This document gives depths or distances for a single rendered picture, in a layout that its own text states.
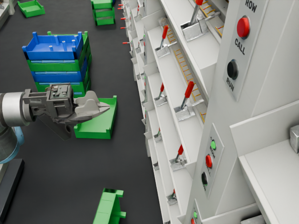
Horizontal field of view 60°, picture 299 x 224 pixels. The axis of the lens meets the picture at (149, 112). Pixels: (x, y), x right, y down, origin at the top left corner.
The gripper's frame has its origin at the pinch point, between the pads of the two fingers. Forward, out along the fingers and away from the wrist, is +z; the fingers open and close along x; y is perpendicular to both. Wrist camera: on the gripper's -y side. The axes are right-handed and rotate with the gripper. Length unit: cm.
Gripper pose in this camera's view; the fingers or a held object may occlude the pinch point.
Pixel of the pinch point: (105, 109)
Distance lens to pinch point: 73.4
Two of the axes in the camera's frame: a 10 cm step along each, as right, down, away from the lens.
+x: -1.4, -6.7, 7.3
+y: 0.4, -7.4, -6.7
